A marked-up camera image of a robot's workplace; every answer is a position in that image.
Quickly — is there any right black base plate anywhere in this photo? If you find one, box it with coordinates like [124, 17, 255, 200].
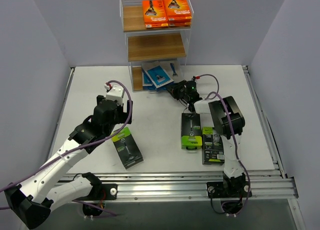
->
[206, 181, 253, 199]

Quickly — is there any black box with face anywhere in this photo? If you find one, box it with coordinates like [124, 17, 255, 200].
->
[201, 126, 225, 165]

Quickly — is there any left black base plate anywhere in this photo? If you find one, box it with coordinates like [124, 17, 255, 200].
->
[99, 183, 118, 201]

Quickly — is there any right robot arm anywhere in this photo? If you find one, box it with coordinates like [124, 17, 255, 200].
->
[166, 76, 251, 197]

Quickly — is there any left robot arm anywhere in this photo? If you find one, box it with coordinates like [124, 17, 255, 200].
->
[2, 95, 133, 230]

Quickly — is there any black green razor box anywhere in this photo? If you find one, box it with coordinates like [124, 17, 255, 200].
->
[180, 113, 203, 151]
[111, 126, 144, 169]

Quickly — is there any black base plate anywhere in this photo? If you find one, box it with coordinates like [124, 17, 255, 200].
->
[99, 183, 118, 201]
[206, 181, 253, 199]

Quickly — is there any large orange Fusion5 razor box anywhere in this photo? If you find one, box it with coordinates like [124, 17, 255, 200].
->
[142, 0, 169, 29]

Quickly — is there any narrow orange Fusion5 razor box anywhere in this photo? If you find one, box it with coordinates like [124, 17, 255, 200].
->
[163, 0, 192, 21]

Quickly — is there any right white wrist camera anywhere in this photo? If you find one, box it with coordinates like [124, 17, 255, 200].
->
[191, 76, 201, 82]

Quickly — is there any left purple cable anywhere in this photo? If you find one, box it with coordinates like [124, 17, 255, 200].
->
[0, 79, 133, 217]

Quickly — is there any black green razor box front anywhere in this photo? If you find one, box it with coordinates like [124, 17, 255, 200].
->
[111, 126, 144, 169]

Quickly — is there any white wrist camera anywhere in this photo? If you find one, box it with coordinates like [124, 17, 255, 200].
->
[104, 83, 125, 106]
[191, 76, 201, 82]

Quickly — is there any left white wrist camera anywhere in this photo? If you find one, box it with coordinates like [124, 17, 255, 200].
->
[104, 83, 125, 106]

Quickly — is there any blue Harry's box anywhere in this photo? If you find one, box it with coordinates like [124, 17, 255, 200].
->
[141, 69, 156, 91]
[143, 64, 174, 90]

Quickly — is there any white wire wooden shelf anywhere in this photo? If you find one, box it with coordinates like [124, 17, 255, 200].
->
[119, 0, 194, 92]

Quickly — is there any orange razor box on shelf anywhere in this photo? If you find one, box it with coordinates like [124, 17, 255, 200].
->
[168, 19, 192, 28]

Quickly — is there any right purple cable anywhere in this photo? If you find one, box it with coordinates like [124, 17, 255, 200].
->
[197, 74, 253, 215]

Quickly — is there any grey blue razor box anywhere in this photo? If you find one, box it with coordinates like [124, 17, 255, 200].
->
[163, 60, 183, 83]

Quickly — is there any purple cable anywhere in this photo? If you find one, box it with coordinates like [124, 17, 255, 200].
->
[0, 79, 133, 217]
[197, 74, 253, 215]

